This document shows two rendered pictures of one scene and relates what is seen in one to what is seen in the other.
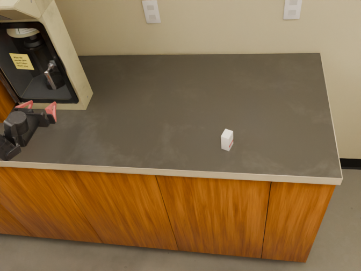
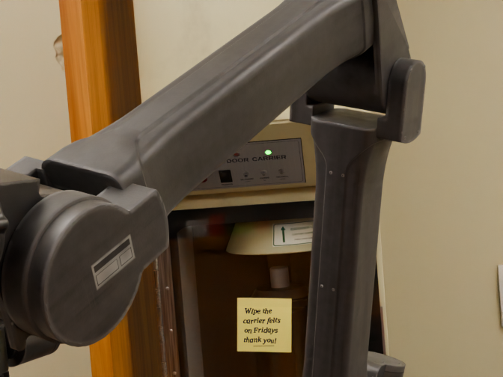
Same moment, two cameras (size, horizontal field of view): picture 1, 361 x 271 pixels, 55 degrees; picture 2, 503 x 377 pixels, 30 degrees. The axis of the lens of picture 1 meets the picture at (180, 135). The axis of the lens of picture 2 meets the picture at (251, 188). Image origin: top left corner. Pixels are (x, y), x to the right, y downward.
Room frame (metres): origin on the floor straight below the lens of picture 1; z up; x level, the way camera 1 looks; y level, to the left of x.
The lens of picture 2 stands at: (-0.06, 0.82, 1.48)
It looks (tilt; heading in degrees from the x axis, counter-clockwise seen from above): 3 degrees down; 349
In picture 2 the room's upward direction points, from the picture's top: 4 degrees counter-clockwise
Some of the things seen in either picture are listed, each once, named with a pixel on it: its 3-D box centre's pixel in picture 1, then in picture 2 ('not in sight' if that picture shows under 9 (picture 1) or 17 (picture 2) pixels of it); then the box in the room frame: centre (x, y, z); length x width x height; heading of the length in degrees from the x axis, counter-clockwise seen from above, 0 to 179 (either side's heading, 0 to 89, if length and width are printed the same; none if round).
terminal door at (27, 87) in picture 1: (28, 66); (273, 345); (1.22, 0.55, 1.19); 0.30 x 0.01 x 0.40; 73
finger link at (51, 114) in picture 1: (47, 111); not in sight; (0.99, 0.47, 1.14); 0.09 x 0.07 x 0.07; 163
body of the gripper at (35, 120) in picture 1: (29, 123); not in sight; (0.93, 0.52, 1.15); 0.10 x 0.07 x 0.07; 73
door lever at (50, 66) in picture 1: (51, 77); not in sight; (1.16, 0.46, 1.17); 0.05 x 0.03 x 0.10; 163
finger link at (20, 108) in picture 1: (29, 109); not in sight; (1.01, 0.54, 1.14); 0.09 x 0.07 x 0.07; 163
